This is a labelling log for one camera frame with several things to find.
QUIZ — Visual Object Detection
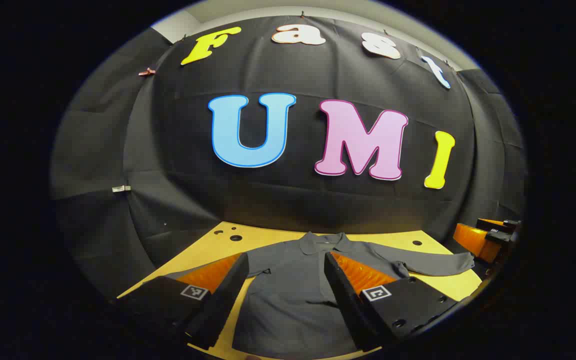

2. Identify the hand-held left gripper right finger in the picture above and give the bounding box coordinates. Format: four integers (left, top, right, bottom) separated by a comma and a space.
324, 251, 459, 352

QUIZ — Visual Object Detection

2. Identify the grey long-sleeved shirt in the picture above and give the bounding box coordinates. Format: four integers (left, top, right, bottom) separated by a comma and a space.
168, 231, 476, 360

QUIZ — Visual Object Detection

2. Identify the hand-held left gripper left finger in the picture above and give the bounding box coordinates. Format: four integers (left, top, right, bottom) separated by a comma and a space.
113, 252, 250, 351

